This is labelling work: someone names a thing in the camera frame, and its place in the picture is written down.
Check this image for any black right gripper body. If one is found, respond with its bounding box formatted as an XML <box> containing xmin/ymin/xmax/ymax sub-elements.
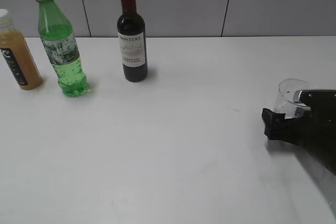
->
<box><xmin>284</xmin><ymin>105</ymin><xmax>335</xmax><ymax>174</ymax></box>

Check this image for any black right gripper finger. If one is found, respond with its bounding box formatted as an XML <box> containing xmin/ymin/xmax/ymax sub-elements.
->
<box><xmin>261</xmin><ymin>108</ymin><xmax>288</xmax><ymax>140</ymax></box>

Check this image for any green sprite bottle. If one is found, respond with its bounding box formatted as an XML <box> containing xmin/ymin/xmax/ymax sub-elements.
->
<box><xmin>36</xmin><ymin>0</ymin><xmax>88</xmax><ymax>97</ymax></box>

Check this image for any dark red wine bottle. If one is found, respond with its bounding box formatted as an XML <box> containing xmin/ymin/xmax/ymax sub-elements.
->
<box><xmin>117</xmin><ymin>0</ymin><xmax>148</xmax><ymax>82</ymax></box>

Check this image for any orange juice bottle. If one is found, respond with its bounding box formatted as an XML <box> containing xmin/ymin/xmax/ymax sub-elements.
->
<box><xmin>1</xmin><ymin>9</ymin><xmax>43</xmax><ymax>90</ymax></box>

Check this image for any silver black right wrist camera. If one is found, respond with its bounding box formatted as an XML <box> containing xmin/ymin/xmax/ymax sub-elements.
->
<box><xmin>293</xmin><ymin>89</ymin><xmax>335</xmax><ymax>121</ymax></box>

